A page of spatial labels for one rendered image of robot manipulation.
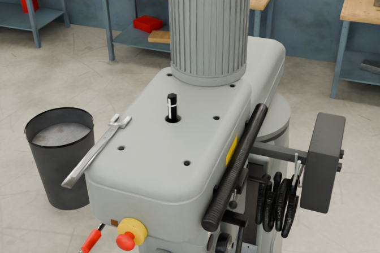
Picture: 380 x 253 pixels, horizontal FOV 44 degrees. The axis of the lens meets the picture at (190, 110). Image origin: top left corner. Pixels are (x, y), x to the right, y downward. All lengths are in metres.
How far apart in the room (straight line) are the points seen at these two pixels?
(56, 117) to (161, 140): 2.63
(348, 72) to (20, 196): 3.23
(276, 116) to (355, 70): 3.34
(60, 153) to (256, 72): 1.96
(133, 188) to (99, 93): 4.01
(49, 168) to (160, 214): 2.45
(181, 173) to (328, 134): 0.54
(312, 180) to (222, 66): 0.41
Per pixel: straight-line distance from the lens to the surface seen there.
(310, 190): 1.33
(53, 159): 3.26
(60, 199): 3.54
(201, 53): 1.13
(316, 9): 5.34
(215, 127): 1.02
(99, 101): 4.75
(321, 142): 1.29
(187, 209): 0.91
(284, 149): 1.39
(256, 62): 1.57
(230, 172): 1.03
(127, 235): 0.96
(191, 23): 1.10
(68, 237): 3.43
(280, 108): 1.71
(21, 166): 4.11
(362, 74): 4.90
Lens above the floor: 2.48
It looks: 33 degrees down
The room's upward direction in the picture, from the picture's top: 1 degrees counter-clockwise
